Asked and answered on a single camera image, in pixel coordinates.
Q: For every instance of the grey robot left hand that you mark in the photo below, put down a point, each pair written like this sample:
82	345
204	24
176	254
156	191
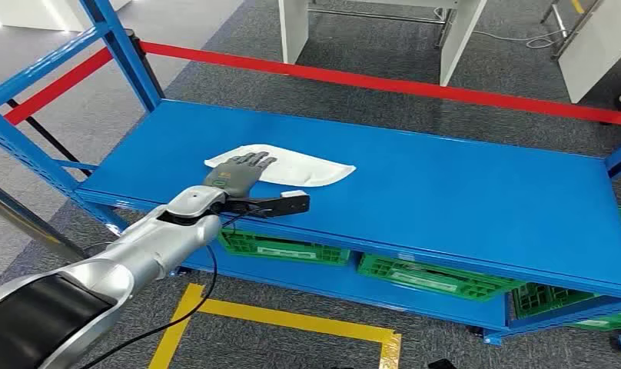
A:
234	175

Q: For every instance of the white curved panel part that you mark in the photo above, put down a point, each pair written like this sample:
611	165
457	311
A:
310	170

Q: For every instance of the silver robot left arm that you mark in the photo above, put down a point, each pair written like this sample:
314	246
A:
152	249

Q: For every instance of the blue metal shelf rack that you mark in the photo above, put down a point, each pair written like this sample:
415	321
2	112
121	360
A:
392	178

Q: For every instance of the red barrier belt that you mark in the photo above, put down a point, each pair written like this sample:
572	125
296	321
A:
392	81
51	89

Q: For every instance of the thin black rod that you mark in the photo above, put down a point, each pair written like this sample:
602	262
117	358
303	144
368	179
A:
40	130

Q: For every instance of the white desk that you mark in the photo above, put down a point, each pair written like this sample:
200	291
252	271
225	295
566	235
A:
458	35
595	56

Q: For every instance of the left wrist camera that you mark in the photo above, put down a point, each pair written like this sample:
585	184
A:
290	205

